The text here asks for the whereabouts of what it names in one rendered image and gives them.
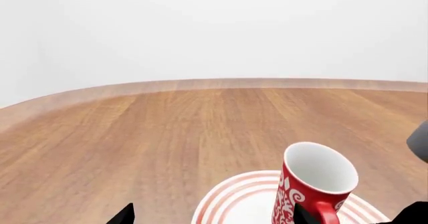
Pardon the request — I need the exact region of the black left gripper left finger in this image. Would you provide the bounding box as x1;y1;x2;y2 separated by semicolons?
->
106;202;136;224

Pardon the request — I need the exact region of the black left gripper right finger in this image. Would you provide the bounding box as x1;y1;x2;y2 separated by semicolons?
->
293;203;322;224

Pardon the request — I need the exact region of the red mug with white swirls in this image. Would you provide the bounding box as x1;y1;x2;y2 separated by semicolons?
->
271;141;360;224

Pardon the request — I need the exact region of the white plate with red rings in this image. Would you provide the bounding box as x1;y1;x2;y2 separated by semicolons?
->
191;170;392;224

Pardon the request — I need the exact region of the black object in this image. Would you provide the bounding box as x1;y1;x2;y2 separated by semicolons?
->
373;200;428;224

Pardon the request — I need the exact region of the grey rounded object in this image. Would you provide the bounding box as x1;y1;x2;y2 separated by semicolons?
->
406;120;428;164

